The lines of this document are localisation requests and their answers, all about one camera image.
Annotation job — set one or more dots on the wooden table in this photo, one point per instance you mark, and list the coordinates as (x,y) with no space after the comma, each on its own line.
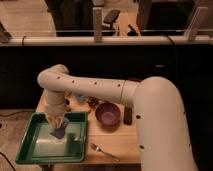
(120,141)

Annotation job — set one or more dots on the black rectangular block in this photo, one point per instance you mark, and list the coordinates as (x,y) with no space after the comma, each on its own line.
(127,116)

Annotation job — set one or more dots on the green plastic tray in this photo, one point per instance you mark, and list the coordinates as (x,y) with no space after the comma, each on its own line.
(38,146)

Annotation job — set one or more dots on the small blue toy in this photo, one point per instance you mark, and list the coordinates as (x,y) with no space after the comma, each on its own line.
(80,98)

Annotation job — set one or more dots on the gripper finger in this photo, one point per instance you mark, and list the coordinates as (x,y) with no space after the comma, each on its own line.
(53,125)
(59,123)

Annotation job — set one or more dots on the blue sponge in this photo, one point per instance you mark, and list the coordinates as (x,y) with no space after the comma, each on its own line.
(59,133)

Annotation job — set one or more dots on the purple bowl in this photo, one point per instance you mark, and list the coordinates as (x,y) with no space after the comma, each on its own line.
(108,114)

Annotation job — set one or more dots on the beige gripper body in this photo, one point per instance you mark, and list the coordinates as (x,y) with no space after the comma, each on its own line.
(54,112)

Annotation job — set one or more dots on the black office chair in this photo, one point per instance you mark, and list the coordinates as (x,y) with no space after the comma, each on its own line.
(111,17)

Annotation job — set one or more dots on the silver fork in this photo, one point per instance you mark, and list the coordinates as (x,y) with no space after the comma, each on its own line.
(97,148)

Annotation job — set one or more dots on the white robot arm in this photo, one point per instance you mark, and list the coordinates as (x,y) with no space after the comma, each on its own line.
(161,121)

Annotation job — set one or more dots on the dark round object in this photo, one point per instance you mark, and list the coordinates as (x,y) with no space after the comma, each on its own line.
(93,102)

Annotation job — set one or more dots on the white horizontal rail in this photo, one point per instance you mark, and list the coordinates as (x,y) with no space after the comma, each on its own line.
(103,41)

